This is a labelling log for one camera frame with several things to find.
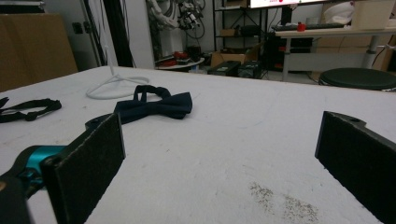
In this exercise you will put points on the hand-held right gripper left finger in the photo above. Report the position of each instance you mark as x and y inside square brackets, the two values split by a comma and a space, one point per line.
[84, 168]

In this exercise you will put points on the black keyboard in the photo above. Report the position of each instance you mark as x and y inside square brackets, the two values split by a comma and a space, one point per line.
[323, 26]

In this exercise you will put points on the open cardboard box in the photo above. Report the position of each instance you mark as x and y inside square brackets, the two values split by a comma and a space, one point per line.
[230, 57]

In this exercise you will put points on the brown cardboard panel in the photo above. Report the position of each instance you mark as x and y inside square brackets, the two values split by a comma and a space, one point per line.
[34, 49]

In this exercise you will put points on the white office desk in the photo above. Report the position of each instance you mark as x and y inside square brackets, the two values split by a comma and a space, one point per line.
[323, 32]

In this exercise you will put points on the beige box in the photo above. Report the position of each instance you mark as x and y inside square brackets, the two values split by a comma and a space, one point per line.
[372, 15]

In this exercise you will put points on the red cup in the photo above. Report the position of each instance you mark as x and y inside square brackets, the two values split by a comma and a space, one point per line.
[301, 27]

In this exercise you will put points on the navy blue bow tie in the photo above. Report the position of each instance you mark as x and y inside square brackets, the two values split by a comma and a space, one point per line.
[155, 107]

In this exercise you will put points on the black equipment case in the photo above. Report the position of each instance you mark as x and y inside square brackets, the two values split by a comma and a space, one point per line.
[249, 70]
[224, 68]

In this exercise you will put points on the wall outlet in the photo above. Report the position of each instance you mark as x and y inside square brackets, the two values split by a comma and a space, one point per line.
[77, 28]

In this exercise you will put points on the red tool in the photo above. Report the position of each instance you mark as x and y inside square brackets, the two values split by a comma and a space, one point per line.
[180, 55]

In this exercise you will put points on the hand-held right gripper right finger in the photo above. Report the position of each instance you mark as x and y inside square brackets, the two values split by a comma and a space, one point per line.
[358, 158]

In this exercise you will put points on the small cardboard box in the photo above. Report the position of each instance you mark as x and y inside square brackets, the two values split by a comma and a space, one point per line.
[229, 32]

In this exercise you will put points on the computer monitor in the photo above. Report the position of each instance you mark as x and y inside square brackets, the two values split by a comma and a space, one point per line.
[274, 3]

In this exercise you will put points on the black metal shelf rack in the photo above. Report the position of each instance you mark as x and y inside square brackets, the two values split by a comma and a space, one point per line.
[215, 25]

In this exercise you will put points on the white bag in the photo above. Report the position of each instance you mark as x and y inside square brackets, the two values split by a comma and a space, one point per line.
[341, 12]

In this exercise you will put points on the black curtain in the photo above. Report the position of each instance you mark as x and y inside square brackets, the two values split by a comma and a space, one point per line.
[120, 31]

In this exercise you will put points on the black computer tower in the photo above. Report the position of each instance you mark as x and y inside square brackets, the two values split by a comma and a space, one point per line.
[274, 53]

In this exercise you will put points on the round white table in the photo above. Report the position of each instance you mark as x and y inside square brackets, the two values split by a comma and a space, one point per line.
[183, 65]

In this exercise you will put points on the black box on shelf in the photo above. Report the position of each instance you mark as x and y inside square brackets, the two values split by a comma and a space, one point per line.
[250, 30]

